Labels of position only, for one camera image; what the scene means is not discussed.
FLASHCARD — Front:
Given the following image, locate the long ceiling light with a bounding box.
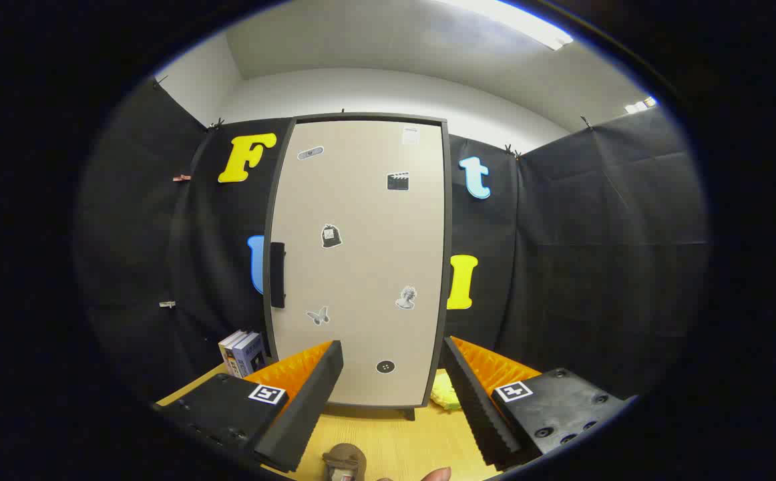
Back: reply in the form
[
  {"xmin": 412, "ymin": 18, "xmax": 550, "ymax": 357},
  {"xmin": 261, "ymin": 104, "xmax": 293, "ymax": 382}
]
[{"xmin": 448, "ymin": 0, "xmax": 574, "ymax": 51}]

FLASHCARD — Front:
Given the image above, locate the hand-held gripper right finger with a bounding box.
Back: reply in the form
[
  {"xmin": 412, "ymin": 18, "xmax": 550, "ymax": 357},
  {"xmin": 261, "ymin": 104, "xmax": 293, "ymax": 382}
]
[{"xmin": 443, "ymin": 336, "xmax": 636, "ymax": 468}]

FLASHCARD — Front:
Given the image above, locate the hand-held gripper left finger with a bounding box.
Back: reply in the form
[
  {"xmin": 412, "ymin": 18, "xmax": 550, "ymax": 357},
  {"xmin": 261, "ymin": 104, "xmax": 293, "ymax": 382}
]
[{"xmin": 154, "ymin": 339, "xmax": 344, "ymax": 474}]

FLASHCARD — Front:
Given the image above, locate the black backdrop cloth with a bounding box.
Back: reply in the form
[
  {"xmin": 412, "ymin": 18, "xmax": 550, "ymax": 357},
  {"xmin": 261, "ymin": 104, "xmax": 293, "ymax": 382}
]
[{"xmin": 77, "ymin": 77, "xmax": 709, "ymax": 408}]

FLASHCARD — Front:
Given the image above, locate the black door handle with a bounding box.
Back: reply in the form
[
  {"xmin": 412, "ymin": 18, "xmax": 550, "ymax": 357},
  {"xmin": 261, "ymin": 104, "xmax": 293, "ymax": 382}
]
[{"xmin": 270, "ymin": 242, "xmax": 286, "ymax": 309}]

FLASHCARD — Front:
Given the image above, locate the purple spine book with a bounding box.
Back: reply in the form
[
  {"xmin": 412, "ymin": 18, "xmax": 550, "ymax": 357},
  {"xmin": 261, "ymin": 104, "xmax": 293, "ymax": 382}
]
[{"xmin": 218, "ymin": 329, "xmax": 248, "ymax": 378}]

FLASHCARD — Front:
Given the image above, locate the brown fuzzy shoe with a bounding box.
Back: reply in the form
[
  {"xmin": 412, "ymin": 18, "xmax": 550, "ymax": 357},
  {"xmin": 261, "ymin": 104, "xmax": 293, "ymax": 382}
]
[{"xmin": 322, "ymin": 443, "xmax": 367, "ymax": 481}]

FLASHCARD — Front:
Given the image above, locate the yellow plush toy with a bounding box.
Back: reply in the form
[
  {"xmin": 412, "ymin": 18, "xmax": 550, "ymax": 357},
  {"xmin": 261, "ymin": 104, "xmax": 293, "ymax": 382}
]
[{"xmin": 430, "ymin": 374, "xmax": 462, "ymax": 410}]

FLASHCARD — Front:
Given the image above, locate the grey shoe cabinet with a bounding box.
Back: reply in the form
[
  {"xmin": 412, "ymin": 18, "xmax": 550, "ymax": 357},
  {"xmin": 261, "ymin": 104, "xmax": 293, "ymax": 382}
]
[{"xmin": 263, "ymin": 112, "xmax": 453, "ymax": 422}]

